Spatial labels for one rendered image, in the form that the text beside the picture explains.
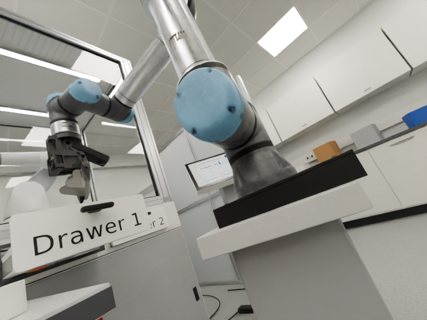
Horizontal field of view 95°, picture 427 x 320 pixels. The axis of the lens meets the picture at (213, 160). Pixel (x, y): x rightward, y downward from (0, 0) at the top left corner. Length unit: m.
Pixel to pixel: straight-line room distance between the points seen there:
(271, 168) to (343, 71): 3.27
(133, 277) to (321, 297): 0.74
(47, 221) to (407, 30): 3.77
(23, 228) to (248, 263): 0.44
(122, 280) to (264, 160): 0.75
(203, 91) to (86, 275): 0.77
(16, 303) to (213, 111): 0.37
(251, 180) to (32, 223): 0.46
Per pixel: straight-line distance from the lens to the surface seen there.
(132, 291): 0.99
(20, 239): 0.55
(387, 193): 3.11
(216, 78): 0.34
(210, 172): 1.31
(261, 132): 0.47
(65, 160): 0.71
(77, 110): 0.76
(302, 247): 0.39
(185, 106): 0.35
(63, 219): 0.57
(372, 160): 3.07
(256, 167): 0.42
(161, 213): 1.08
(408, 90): 3.86
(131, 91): 0.76
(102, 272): 0.94
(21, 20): 1.47
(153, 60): 0.74
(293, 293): 0.42
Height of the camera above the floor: 0.79
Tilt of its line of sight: 15 degrees up
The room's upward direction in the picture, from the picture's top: 21 degrees counter-clockwise
